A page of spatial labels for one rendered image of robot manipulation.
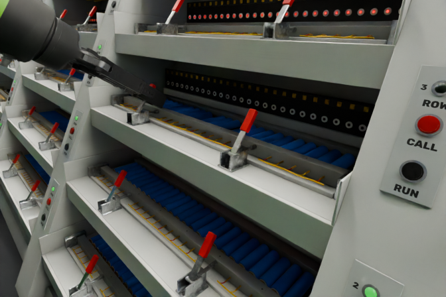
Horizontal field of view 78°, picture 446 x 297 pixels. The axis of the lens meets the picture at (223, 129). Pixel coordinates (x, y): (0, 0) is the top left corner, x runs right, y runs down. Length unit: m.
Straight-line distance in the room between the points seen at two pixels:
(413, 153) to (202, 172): 0.26
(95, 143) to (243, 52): 0.49
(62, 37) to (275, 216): 0.39
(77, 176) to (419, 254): 0.70
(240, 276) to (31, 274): 0.60
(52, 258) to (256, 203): 0.60
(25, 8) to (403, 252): 0.51
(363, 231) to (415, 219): 0.04
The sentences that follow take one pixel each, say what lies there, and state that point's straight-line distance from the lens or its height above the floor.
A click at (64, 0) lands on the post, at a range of 1.46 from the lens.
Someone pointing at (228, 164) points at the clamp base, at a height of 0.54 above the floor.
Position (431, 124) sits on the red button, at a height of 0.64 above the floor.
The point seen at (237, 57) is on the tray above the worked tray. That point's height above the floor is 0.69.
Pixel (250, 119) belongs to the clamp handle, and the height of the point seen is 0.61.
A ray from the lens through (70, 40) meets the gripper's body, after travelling 0.49.
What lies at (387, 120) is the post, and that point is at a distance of 0.31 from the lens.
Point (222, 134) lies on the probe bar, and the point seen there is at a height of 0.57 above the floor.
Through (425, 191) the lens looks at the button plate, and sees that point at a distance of 0.29.
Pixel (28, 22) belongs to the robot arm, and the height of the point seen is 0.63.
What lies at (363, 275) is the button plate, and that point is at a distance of 0.31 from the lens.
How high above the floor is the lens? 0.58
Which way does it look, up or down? 1 degrees down
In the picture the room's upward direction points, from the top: 19 degrees clockwise
